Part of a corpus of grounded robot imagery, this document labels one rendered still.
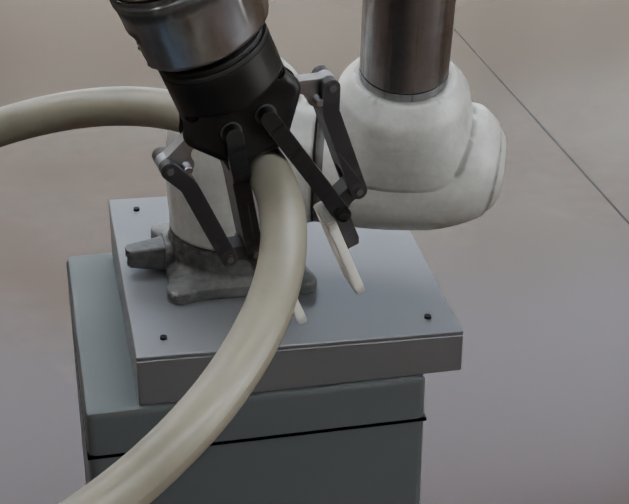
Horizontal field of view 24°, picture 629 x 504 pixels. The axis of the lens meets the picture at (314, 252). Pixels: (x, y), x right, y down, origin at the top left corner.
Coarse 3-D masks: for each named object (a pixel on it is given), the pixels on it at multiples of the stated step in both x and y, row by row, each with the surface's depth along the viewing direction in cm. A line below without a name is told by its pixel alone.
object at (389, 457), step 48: (96, 288) 190; (96, 336) 179; (96, 384) 169; (336, 384) 170; (384, 384) 170; (96, 432) 165; (144, 432) 166; (240, 432) 169; (288, 432) 170; (336, 432) 172; (384, 432) 173; (192, 480) 171; (240, 480) 172; (288, 480) 174; (336, 480) 175; (384, 480) 177
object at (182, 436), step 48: (48, 96) 113; (96, 96) 111; (144, 96) 108; (0, 144) 115; (288, 192) 94; (288, 240) 90; (288, 288) 88; (240, 336) 85; (240, 384) 83; (192, 432) 81; (96, 480) 80; (144, 480) 80
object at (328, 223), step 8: (320, 208) 103; (320, 216) 103; (328, 216) 102; (328, 224) 102; (336, 224) 102; (328, 232) 102; (336, 232) 102; (328, 240) 106; (336, 240) 102; (336, 248) 103; (344, 248) 103; (336, 256) 106; (344, 256) 103; (344, 264) 104; (352, 264) 104; (344, 272) 106; (352, 272) 104; (352, 280) 105; (360, 280) 105; (352, 288) 106; (360, 288) 105
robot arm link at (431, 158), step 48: (384, 0) 151; (432, 0) 151; (384, 48) 156; (432, 48) 155; (384, 96) 160; (432, 96) 160; (384, 144) 161; (432, 144) 161; (480, 144) 165; (384, 192) 166; (432, 192) 165; (480, 192) 166
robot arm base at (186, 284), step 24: (144, 240) 178; (168, 240) 177; (144, 264) 177; (168, 264) 177; (192, 264) 174; (216, 264) 173; (240, 264) 173; (168, 288) 173; (192, 288) 172; (216, 288) 173; (240, 288) 174; (312, 288) 175
